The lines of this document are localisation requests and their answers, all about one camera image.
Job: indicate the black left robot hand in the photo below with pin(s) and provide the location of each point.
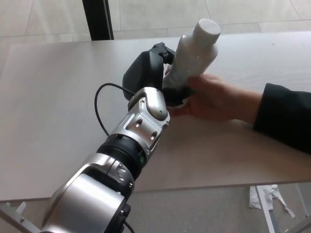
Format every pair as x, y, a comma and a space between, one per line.
142, 72

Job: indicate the person's bare hand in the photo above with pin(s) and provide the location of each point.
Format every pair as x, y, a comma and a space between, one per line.
218, 99

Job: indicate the white plastic bottle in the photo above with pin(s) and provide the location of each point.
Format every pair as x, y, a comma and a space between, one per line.
192, 55

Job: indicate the person's dark-sleeved forearm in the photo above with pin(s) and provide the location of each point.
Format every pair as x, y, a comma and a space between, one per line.
284, 116

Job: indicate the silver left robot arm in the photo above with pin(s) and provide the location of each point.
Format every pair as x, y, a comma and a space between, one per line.
136, 126

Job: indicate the crumpled white paper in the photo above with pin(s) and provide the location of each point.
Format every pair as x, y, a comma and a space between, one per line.
254, 200

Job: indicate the white slanted table leg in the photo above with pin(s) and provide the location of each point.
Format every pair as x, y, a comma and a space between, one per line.
266, 211

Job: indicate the black vertical door frame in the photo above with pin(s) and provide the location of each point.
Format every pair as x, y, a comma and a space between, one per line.
98, 20

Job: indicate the white table leg with bracket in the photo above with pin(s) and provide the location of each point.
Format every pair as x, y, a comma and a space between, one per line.
17, 213

